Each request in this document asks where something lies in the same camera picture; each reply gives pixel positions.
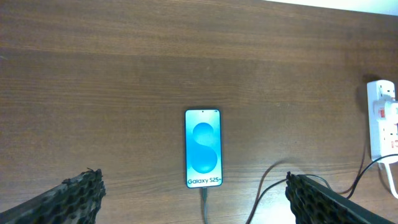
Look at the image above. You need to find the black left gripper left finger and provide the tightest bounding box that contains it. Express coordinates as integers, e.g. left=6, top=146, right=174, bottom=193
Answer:
left=1, top=169, right=106, bottom=224

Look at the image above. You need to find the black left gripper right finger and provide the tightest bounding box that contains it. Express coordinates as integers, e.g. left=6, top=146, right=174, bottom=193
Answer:
left=285, top=172, right=394, bottom=224

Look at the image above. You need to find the black charging cable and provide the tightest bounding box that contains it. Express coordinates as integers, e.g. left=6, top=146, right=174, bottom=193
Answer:
left=200, top=154, right=398, bottom=224

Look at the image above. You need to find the blue Galaxy smartphone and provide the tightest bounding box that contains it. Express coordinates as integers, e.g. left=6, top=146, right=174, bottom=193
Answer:
left=185, top=109, right=223, bottom=189

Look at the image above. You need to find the white power strip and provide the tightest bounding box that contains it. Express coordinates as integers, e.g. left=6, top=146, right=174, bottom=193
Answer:
left=367, top=80, right=397, bottom=164

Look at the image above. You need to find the white power strip cord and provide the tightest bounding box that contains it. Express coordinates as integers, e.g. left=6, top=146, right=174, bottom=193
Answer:
left=377, top=161, right=398, bottom=200

